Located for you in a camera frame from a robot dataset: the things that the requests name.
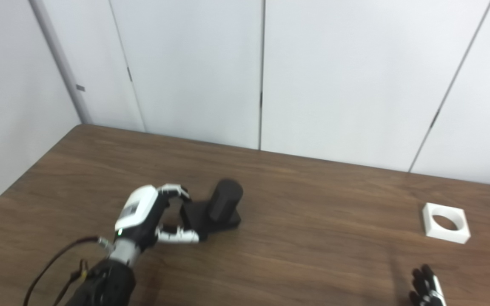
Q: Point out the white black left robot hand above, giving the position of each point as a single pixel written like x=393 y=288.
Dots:
x=136 y=210

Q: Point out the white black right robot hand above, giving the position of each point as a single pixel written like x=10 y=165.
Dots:
x=425 y=289

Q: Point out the black peg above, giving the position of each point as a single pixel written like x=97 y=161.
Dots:
x=223 y=204

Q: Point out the white square piece with hole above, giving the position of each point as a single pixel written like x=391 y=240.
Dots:
x=445 y=236

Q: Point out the grey wall corner post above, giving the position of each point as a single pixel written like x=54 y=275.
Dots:
x=64 y=72

